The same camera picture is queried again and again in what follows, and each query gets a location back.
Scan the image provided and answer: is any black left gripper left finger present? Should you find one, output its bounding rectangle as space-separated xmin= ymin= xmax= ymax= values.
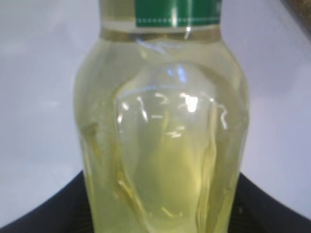
xmin=0 ymin=172 xmax=94 ymax=233

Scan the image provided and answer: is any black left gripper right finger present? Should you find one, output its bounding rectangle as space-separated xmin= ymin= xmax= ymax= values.
xmin=232 ymin=174 xmax=311 ymax=233

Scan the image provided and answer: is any yellow tea bottle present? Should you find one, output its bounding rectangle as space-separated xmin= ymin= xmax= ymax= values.
xmin=74 ymin=0 xmax=249 ymax=233

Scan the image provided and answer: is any gold glitter pen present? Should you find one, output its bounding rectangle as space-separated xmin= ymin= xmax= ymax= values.
xmin=289 ymin=0 xmax=311 ymax=31

